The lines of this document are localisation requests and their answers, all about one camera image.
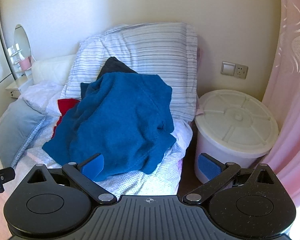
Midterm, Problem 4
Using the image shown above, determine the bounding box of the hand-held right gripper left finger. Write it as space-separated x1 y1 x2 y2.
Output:
27 153 117 204

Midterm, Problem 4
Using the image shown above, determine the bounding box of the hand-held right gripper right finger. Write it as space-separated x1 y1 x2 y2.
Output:
182 152 277 204

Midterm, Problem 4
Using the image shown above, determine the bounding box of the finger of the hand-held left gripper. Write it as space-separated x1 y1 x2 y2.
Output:
0 167 16 183

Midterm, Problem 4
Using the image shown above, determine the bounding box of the blue knit sweater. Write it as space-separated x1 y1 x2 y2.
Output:
42 72 177 182

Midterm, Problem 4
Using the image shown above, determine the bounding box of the grey-blue pillow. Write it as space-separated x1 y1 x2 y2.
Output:
0 97 48 169

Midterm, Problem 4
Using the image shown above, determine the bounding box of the herringbone striped duvet cover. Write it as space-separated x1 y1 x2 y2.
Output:
0 100 193 198

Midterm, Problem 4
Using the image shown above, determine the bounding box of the white lidded plastic bucket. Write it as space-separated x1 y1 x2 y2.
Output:
194 89 280 184

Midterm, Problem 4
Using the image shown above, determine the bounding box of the red garment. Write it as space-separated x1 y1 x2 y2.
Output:
51 98 80 139

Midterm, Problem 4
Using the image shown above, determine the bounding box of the white vanity table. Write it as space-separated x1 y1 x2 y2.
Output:
5 76 34 98

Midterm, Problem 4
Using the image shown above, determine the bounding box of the white crinkled blanket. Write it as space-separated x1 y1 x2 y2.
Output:
21 83 67 117

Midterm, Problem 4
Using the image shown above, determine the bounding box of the dark navy garment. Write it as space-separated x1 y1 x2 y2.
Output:
80 56 138 98

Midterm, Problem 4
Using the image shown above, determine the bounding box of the pink patterned curtain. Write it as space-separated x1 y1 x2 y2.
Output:
261 0 300 208

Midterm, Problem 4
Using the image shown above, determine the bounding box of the striped white pillow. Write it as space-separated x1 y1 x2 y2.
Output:
60 22 199 123

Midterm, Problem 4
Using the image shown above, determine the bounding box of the beige wall switch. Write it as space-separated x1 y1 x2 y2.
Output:
220 61 237 76

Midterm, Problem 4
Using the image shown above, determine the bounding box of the beige wall socket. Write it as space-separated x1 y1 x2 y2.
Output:
234 64 249 79

